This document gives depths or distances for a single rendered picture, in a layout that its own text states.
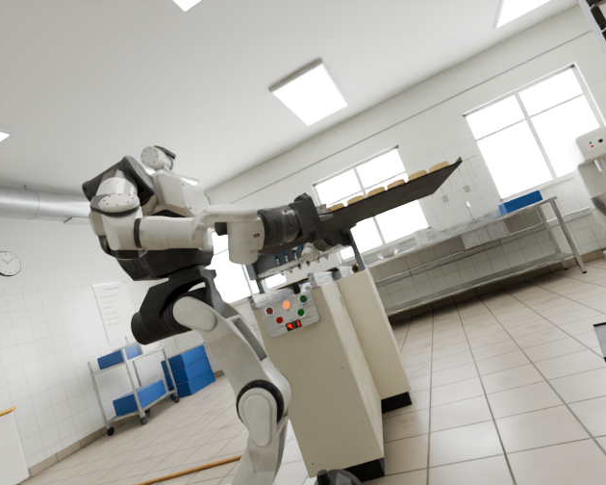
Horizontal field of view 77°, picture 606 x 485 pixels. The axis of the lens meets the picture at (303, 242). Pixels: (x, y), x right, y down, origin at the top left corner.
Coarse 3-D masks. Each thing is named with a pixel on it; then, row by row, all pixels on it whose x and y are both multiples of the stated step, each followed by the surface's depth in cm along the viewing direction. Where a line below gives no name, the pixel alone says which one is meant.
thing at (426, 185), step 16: (432, 176) 97; (448, 176) 106; (384, 192) 95; (400, 192) 104; (416, 192) 114; (432, 192) 127; (352, 208) 100; (368, 208) 110; (384, 208) 122; (336, 224) 119; (304, 240) 127
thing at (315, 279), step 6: (336, 270) 263; (312, 276) 164; (318, 276) 176; (324, 276) 195; (330, 276) 219; (336, 276) 249; (312, 282) 164; (318, 282) 170; (324, 282) 187; (312, 288) 164
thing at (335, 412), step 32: (320, 288) 166; (256, 320) 171; (320, 320) 165; (288, 352) 167; (320, 352) 164; (352, 352) 181; (320, 384) 163; (352, 384) 161; (320, 416) 162; (352, 416) 160; (320, 448) 162; (352, 448) 159
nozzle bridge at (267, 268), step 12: (288, 252) 249; (300, 252) 247; (324, 252) 240; (336, 252) 266; (252, 264) 246; (264, 264) 252; (276, 264) 250; (288, 264) 243; (360, 264) 242; (252, 276) 244; (264, 276) 246; (264, 288) 254
